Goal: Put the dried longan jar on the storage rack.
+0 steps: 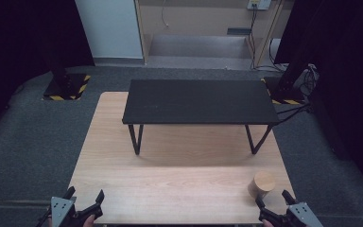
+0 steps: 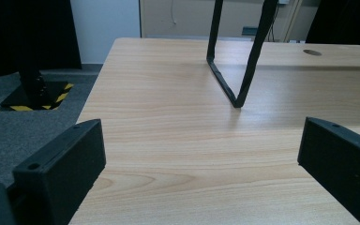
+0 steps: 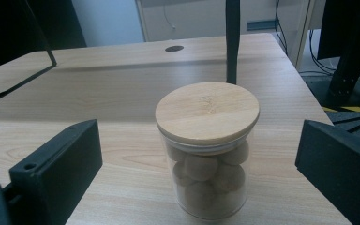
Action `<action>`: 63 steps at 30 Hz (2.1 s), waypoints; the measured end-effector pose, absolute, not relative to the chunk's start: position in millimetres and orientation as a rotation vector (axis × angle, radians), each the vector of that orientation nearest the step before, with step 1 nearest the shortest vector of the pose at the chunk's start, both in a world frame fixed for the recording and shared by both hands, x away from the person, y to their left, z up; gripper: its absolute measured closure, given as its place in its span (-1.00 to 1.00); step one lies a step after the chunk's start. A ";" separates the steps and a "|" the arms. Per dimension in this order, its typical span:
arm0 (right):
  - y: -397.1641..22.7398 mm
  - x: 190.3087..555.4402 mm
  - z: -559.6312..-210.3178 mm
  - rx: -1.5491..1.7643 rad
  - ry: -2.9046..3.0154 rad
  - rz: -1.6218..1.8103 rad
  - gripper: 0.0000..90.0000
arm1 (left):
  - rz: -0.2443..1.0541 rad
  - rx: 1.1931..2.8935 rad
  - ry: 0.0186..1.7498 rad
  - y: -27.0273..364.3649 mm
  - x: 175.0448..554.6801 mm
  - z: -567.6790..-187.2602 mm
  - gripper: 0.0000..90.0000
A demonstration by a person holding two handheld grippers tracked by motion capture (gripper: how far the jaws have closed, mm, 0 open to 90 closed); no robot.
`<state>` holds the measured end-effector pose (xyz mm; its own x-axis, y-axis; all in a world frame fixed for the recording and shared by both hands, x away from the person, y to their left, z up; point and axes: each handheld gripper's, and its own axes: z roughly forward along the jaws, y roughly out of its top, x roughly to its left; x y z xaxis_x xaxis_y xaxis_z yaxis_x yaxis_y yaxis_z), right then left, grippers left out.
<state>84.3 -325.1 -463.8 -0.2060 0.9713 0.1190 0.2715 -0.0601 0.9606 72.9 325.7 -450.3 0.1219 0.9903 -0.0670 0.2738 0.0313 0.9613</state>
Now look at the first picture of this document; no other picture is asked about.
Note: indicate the black desk shelf riser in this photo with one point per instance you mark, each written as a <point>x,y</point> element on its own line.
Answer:
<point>198,101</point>

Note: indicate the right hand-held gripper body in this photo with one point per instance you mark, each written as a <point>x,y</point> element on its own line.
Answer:
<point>302,216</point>

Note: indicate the black stand base, striped tape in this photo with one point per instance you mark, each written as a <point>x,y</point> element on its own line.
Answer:
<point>66,88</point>
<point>283,93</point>

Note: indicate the wooden open cabinet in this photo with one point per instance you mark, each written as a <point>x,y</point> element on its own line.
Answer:
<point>201,31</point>

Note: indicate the black curtain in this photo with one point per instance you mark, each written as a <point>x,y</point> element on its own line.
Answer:
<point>346,78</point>
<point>25,38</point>

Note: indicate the white panel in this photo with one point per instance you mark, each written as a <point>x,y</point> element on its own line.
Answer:
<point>110,28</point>

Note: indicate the person's right hand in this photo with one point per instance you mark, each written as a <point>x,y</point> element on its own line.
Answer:
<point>267,223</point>

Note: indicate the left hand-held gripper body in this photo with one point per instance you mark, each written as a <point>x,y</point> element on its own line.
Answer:
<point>61,209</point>

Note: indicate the person's left hand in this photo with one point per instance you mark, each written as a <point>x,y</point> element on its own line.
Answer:
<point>89,221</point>

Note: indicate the dark blue label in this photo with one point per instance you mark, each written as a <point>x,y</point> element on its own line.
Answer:
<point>238,31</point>

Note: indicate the wooden cylinder block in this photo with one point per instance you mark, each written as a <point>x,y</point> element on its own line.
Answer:
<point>261,184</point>

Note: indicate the white power strip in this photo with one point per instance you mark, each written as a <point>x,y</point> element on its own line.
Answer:
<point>259,3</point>

